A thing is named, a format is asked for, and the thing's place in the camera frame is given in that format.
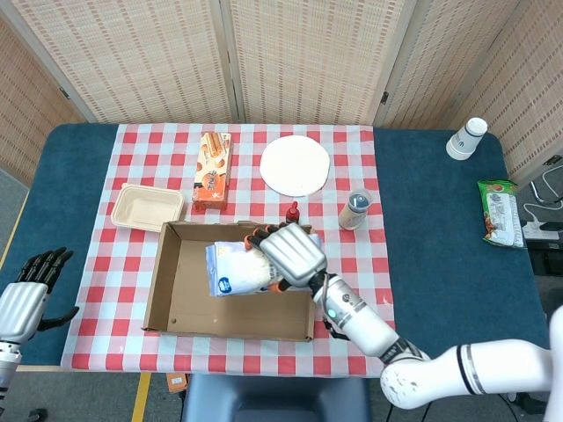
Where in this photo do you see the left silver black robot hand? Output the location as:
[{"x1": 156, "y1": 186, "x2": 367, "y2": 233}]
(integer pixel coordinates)
[{"x1": 0, "y1": 246, "x2": 80, "y2": 345}]

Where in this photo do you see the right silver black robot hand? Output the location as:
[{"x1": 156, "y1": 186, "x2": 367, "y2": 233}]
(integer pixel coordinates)
[{"x1": 244, "y1": 222, "x2": 329, "y2": 294}]

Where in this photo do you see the open brown cardboard box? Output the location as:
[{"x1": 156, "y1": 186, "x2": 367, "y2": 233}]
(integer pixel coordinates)
[{"x1": 141, "y1": 221, "x2": 317, "y2": 343}]

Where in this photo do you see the orange biscuit box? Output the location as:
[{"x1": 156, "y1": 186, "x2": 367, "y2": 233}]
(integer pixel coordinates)
[{"x1": 191, "y1": 132, "x2": 234, "y2": 212}]

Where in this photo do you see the orange box on floor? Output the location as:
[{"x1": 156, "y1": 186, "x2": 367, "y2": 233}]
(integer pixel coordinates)
[{"x1": 165, "y1": 372, "x2": 188, "y2": 393}]

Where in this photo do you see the clear plastic cup jar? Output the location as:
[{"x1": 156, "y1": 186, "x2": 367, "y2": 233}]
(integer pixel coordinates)
[{"x1": 338, "y1": 187, "x2": 373, "y2": 231}]

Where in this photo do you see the round white plate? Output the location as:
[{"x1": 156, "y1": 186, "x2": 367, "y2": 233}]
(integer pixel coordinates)
[{"x1": 259, "y1": 135, "x2": 331, "y2": 198}]

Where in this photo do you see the red white checkered tablecloth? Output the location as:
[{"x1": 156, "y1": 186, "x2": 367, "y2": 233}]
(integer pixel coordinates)
[{"x1": 60, "y1": 123, "x2": 396, "y2": 378}]

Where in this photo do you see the dark blue chair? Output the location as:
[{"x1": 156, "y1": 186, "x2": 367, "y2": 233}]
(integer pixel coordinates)
[{"x1": 181, "y1": 372, "x2": 371, "y2": 422}]

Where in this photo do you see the beige plastic food container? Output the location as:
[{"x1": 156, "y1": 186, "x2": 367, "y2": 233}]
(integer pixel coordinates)
[{"x1": 110, "y1": 183, "x2": 186, "y2": 233}]

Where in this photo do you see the woven folding screen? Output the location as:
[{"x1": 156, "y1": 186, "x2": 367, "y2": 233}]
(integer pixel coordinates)
[{"x1": 0, "y1": 0, "x2": 563, "y2": 186}]

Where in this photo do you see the white paper cup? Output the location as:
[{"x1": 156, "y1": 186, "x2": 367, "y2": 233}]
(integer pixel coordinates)
[{"x1": 445, "y1": 116, "x2": 488, "y2": 160}]

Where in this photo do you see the green snack bag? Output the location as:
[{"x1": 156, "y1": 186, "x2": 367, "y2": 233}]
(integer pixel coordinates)
[{"x1": 477, "y1": 179, "x2": 528, "y2": 250}]

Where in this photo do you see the white power strip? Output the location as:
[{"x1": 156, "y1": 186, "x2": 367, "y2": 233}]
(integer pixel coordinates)
[{"x1": 522, "y1": 221, "x2": 549, "y2": 241}]

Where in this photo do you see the white cable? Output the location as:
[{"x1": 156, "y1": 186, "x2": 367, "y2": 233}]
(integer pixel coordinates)
[{"x1": 522, "y1": 200, "x2": 547, "y2": 226}]

